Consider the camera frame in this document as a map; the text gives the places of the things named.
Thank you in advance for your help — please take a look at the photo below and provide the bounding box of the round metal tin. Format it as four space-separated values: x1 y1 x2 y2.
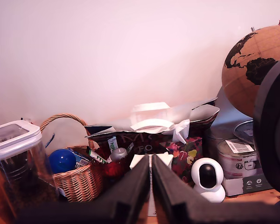
233 119 256 145

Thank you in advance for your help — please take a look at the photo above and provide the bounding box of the blue ball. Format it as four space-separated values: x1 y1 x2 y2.
49 149 77 175

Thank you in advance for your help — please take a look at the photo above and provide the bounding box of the black rice cooker lid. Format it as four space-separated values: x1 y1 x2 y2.
253 55 280 198

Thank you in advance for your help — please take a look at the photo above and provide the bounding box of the white security camera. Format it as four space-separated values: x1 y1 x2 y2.
190 157 226 203

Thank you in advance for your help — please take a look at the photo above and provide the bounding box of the green and white packet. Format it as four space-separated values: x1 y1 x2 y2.
88 149 107 164
107 136 119 155

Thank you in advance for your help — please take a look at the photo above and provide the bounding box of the wicker basket with handle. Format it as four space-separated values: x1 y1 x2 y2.
40 113 104 203

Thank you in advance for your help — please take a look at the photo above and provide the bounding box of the blue and white packet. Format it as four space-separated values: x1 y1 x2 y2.
68 147 92 169

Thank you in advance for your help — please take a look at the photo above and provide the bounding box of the red glass jar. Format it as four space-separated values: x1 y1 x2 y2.
91 149 132 185

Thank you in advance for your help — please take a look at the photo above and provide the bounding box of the grey cardboard box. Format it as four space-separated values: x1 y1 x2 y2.
221 173 274 197

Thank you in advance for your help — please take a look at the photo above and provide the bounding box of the clear container with white lid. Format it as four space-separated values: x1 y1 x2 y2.
0 120 60 212

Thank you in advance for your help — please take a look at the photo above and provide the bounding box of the dark patterned paper gift bag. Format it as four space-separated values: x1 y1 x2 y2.
84 97 221 165

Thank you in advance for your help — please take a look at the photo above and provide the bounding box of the floral patterned box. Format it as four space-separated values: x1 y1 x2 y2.
164 136 203 186

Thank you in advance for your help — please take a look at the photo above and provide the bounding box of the cork globe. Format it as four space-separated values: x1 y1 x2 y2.
221 25 280 119

